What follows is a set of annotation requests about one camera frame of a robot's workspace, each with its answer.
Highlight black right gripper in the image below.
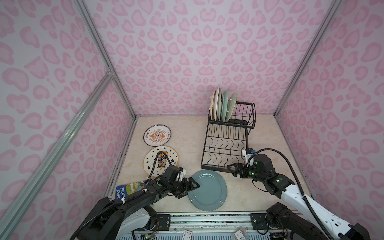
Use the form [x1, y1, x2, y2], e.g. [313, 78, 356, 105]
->
[226, 162, 266, 183]

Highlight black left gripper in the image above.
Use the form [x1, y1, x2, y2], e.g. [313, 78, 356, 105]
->
[168, 176, 200, 198]

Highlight teal green round plate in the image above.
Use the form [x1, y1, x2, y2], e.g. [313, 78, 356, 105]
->
[188, 170, 228, 212]

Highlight black wire dish rack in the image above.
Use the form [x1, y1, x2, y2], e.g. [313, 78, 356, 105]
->
[201, 102, 256, 173]

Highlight light blue flower plate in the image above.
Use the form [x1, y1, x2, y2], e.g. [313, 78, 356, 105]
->
[221, 91, 228, 123]

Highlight yellow woven round plate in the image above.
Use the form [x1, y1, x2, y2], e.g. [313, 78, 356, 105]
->
[225, 93, 237, 122]

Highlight orange woven round plate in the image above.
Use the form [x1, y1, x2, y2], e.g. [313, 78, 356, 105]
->
[209, 90, 216, 121]

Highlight white plate dark rings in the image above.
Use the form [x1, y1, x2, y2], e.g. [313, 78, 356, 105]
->
[212, 87, 220, 121]

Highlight white plate floral sprigs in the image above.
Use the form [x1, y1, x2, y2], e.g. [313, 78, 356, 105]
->
[217, 87, 223, 122]

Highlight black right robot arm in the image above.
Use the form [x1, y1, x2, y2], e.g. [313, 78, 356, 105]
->
[227, 151, 371, 240]

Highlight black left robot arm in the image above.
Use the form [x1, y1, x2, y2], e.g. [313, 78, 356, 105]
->
[70, 165, 200, 240]

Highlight white plate black stars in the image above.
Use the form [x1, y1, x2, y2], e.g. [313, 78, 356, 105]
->
[143, 146, 179, 179]

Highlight white plate orange sunburst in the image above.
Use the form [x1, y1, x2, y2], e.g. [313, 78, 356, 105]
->
[143, 125, 172, 147]

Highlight blue illustrated children's book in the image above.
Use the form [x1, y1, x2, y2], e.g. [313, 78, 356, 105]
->
[115, 182, 145, 199]

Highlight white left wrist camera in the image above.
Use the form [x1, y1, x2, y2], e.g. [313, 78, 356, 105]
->
[177, 167, 187, 182]

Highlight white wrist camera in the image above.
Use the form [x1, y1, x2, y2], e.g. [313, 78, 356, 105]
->
[242, 148, 256, 166]
[177, 167, 187, 182]

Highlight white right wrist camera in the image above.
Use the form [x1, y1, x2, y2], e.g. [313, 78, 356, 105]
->
[242, 148, 256, 166]

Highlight aluminium front rail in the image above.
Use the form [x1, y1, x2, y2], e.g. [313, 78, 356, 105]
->
[80, 210, 343, 240]

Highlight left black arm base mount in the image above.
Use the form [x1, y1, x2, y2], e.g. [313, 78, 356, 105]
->
[143, 214, 171, 231]

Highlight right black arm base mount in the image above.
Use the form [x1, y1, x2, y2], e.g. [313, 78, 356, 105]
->
[250, 213, 280, 232]

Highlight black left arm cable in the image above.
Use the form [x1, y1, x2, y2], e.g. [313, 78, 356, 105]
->
[69, 150, 173, 240]

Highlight diagonal aluminium frame bar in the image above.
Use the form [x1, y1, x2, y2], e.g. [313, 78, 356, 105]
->
[1, 73, 114, 240]

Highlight right corner aluminium post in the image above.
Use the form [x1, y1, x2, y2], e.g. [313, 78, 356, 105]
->
[274, 0, 344, 119]

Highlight corner aluminium post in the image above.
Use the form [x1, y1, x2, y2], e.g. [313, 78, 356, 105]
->
[274, 0, 344, 119]
[73, 0, 137, 120]

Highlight left corner aluminium post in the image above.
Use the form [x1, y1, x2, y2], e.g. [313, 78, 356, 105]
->
[73, 0, 137, 120]

